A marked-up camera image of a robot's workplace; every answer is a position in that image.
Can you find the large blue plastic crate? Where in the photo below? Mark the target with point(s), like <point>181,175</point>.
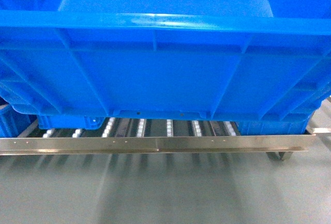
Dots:
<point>226,60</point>

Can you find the steel roller shelf rack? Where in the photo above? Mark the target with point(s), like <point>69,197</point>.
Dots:
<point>115,140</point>

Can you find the blue crate right on shelf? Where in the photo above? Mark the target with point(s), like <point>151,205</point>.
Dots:
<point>272,128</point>

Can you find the blue crate on shelf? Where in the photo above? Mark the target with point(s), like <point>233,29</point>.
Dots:
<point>272,128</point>
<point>14,123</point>

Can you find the blue crate left on shelf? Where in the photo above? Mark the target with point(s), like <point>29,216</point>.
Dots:
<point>14,123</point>

